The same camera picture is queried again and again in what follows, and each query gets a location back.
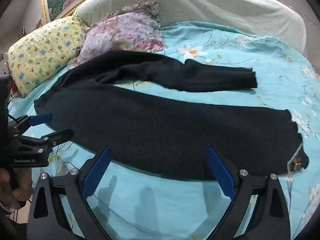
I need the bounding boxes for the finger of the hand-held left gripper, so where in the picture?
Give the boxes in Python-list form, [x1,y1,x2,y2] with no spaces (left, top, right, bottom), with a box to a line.
[10,113,53,133]
[19,128,74,149]

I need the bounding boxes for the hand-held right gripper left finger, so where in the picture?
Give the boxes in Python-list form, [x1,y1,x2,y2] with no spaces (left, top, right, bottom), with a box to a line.
[26,145,113,240]

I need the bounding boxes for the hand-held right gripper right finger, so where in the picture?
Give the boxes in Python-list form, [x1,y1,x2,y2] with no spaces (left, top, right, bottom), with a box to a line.
[206,146,292,240]

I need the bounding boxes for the black pants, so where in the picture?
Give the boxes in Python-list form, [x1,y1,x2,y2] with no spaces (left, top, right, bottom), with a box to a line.
[34,50,310,182]

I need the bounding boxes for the person's left hand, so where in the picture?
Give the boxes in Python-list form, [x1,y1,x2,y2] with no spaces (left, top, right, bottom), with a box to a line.
[0,167,33,208]

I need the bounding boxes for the yellow printed pillow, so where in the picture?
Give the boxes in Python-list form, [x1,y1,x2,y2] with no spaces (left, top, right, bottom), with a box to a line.
[7,15,87,98]

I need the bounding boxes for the pink floral ruffled pillow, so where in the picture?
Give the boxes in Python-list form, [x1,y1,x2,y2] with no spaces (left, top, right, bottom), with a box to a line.
[67,1,164,69]

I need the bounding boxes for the blue floral bedsheet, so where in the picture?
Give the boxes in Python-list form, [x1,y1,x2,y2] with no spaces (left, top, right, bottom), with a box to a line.
[7,21,320,240]

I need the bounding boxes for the cream covered headboard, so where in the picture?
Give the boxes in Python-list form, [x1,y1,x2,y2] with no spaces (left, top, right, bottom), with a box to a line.
[74,0,307,55]

